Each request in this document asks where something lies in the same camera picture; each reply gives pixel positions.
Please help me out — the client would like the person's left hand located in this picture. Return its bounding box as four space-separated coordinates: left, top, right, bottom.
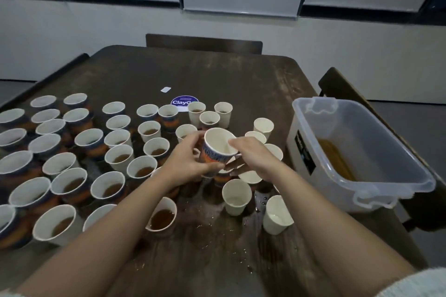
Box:
160 129 238 188

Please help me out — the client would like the clear plastic storage bin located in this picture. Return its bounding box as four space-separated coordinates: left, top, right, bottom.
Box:
286 96 437 213

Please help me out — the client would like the orange blue patterned paper cup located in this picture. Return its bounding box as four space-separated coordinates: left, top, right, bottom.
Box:
201 127 239 165

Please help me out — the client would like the dark window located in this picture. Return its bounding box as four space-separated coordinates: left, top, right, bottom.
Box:
418 0 446 27

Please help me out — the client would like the person's right hand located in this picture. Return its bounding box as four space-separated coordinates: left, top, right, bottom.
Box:
226 135 287 181

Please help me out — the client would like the person's right forearm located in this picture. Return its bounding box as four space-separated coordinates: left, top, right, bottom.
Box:
268 164 446 297

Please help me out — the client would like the group of paper cups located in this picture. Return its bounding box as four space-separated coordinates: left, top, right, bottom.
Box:
0 93 287 252

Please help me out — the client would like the dark wooden chair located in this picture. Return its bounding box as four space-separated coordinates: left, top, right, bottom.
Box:
145 33 264 55
318 66 446 233

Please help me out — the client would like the person's left forearm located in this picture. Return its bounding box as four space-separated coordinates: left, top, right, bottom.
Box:
14 168 182 297

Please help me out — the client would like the dark wooden table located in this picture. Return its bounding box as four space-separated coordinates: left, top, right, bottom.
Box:
0 45 429 297

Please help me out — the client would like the white paper cup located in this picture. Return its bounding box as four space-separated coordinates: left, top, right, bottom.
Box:
244 130 268 147
253 117 275 142

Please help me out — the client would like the round blue sticker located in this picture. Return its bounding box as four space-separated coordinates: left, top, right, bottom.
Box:
170 95 200 113

